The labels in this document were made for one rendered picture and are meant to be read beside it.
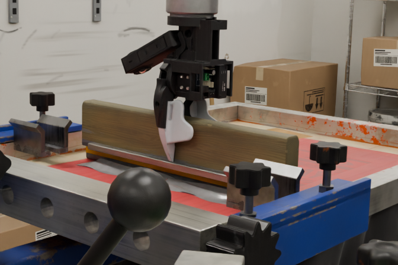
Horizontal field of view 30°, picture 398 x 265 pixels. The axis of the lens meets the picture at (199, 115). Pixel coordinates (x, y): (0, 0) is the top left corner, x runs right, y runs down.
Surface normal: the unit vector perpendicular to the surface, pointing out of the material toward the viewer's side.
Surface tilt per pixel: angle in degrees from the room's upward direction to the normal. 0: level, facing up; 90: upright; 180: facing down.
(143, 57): 89
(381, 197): 90
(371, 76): 93
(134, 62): 89
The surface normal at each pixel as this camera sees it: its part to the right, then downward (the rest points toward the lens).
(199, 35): -0.65, 0.11
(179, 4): -0.43, 0.15
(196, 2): 0.10, 0.18
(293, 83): 0.80, 0.06
